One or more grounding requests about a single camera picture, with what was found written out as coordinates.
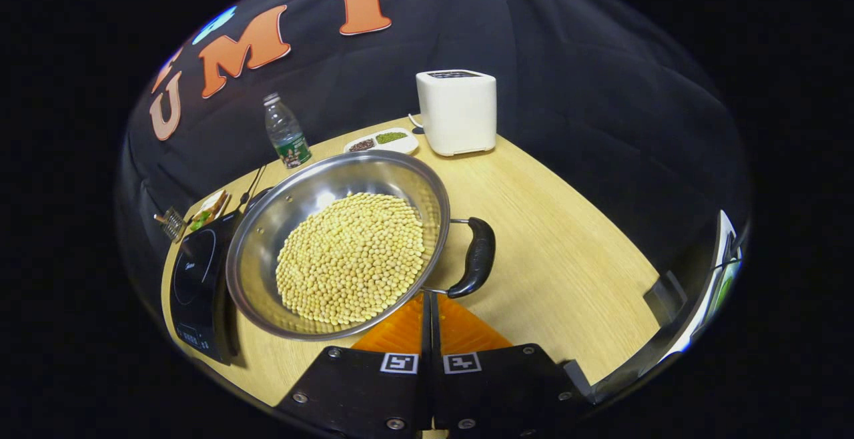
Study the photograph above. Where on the clear plastic water bottle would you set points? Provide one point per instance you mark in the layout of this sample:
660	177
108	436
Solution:
287	135

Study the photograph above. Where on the pile of green mung beans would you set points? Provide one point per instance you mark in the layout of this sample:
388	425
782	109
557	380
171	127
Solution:
390	137

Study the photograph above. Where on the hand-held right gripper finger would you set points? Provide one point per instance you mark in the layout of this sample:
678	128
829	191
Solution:
425	332
435	332

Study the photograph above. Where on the white divided plate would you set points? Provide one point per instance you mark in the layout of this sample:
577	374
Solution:
403	147

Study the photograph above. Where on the white toaster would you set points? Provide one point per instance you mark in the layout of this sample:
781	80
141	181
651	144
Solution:
457	115

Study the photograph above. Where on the pile of dark red beans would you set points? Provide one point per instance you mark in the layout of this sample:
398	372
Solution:
361	145

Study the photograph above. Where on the black induction cooktop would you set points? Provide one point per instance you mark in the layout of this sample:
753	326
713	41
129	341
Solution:
197	285

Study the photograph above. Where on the black backdrop cloth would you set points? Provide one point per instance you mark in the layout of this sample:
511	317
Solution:
567	92

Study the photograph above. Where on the large pile of yellow soybeans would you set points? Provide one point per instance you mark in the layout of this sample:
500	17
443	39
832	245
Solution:
350	259

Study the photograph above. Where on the green wrapped sandwich packet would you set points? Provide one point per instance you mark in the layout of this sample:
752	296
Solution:
210	209

